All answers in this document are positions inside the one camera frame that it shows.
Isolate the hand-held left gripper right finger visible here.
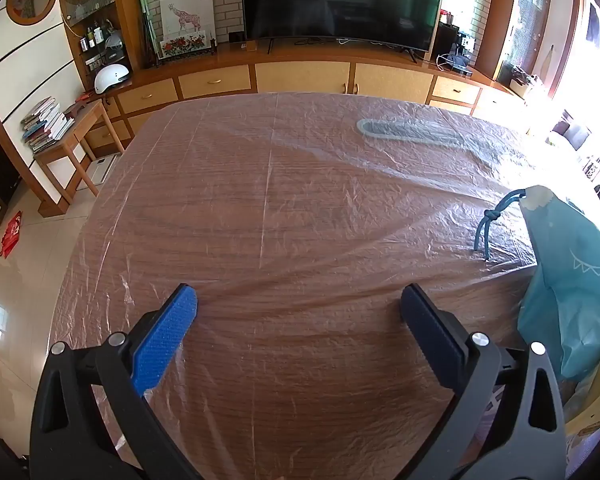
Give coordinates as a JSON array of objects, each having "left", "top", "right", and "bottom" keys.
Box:
[{"left": 399, "top": 283, "right": 567, "bottom": 480}]

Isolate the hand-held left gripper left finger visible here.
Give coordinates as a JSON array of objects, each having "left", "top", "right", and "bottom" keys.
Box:
[{"left": 29, "top": 283, "right": 203, "bottom": 480}]

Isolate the white flat floor appliance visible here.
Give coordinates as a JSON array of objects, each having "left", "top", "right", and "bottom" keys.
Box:
[{"left": 77, "top": 155, "right": 117, "bottom": 191}]

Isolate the red paper decoration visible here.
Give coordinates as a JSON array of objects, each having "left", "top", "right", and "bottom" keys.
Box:
[{"left": 0, "top": 210, "right": 23, "bottom": 259}]

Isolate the small wooden side table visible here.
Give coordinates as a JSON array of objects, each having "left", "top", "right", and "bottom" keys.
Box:
[{"left": 32, "top": 100, "right": 113, "bottom": 216}]

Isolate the stack of books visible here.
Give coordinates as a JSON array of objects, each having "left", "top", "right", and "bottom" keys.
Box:
[{"left": 21, "top": 97, "right": 76, "bottom": 154}]

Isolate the grey sofa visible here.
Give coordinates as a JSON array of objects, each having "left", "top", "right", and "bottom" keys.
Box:
[{"left": 550, "top": 119, "right": 592, "bottom": 152}]

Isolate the white helmet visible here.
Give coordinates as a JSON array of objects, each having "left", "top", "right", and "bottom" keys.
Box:
[{"left": 94, "top": 64, "right": 132, "bottom": 95}]

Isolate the red flower painting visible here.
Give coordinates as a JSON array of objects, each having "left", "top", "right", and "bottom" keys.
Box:
[{"left": 159, "top": 31, "right": 212, "bottom": 59}]

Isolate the grey helmet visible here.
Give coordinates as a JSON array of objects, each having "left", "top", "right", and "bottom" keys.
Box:
[{"left": 105, "top": 35, "right": 127, "bottom": 62}]

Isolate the giraffe painting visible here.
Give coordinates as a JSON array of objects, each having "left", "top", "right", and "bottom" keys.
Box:
[{"left": 160, "top": 0, "right": 216, "bottom": 38}]

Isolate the large black television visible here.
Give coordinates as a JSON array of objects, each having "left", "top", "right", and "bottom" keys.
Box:
[{"left": 240, "top": 0, "right": 446, "bottom": 58}]

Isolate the light blue drawstring bag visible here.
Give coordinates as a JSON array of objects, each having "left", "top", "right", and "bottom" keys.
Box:
[{"left": 475, "top": 185, "right": 600, "bottom": 383}]

